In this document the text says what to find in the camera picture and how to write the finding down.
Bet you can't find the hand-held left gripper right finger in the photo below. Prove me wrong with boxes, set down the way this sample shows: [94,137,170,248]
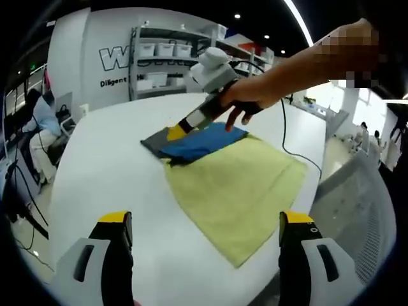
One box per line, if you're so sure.
[278,210,356,306]

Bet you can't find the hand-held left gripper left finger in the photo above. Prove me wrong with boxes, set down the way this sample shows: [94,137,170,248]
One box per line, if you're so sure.
[55,210,134,306]

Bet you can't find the yellow garment with dark sleeves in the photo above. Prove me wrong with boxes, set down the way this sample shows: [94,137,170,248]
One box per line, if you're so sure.
[140,122,309,269]

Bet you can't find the person's right hand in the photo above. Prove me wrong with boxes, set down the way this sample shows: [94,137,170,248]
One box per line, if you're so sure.
[219,78,285,133]

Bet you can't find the grey metal storage shelf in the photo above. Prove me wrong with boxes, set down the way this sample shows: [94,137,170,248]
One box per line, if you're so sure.
[129,24,275,101]

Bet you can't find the row of white storage bins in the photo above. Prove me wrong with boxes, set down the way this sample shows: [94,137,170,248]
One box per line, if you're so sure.
[138,25,274,92]

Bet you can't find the grey mesh chair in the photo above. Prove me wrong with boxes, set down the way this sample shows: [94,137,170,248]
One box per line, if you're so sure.
[314,148,396,288]

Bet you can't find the ceiling light strip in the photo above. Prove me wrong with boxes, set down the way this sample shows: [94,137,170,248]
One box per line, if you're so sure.
[283,0,315,47]

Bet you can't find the black handbag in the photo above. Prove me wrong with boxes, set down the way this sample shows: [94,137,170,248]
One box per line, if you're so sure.
[56,104,73,124]

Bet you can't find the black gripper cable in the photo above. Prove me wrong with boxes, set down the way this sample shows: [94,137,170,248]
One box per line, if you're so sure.
[229,59,323,182]

